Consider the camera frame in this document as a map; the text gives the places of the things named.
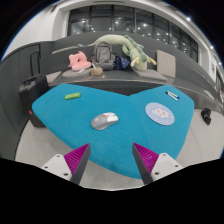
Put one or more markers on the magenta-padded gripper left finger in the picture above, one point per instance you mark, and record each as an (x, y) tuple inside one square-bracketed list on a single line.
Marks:
[(75, 160)]

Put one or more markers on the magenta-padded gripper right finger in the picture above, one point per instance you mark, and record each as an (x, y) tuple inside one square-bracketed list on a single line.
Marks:
[(148, 160)]

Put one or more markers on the grey and white computer mouse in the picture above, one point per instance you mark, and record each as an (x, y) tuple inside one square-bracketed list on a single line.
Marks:
[(103, 121)]

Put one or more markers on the round light blue mouse pad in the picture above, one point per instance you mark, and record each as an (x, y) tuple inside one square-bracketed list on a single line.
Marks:
[(160, 114)]

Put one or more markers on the green eraser block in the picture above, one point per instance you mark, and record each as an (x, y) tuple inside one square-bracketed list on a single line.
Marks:
[(72, 96)]

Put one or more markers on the white marker with blue cap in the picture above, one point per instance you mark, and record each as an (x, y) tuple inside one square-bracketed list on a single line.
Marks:
[(174, 95)]

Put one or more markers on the black bag on floor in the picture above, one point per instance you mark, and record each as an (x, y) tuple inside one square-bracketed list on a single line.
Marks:
[(206, 116)]

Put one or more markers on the black suitcase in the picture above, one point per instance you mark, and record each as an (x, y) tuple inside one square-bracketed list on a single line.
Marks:
[(31, 95)]

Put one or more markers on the flat grey seat cushion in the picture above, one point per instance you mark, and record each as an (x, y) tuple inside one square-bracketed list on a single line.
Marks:
[(150, 75)]

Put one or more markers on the small grey square seat cushion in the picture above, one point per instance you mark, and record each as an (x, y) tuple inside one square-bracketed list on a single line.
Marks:
[(53, 77)]

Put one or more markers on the round grey seat cushion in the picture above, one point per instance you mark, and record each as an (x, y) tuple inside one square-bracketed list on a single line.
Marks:
[(74, 73)]

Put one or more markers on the long grey bench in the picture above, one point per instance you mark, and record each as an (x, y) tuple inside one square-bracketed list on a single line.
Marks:
[(115, 76)]

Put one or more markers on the beige round woven basket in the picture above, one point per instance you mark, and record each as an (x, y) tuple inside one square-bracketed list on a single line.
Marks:
[(97, 71)]

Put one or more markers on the pink plush cushion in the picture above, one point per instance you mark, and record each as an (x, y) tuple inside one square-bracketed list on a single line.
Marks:
[(79, 61)]

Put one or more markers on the upright beige square cushion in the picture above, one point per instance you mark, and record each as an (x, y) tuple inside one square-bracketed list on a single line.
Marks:
[(166, 63)]

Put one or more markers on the dark blue patterned bag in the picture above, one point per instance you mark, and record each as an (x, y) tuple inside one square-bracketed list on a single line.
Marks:
[(121, 62)]

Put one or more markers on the green dragon plush toy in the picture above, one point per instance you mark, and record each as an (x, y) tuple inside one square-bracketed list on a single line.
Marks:
[(136, 55)]

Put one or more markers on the grey backpack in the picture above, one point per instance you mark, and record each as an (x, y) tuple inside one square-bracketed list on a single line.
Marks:
[(103, 56)]

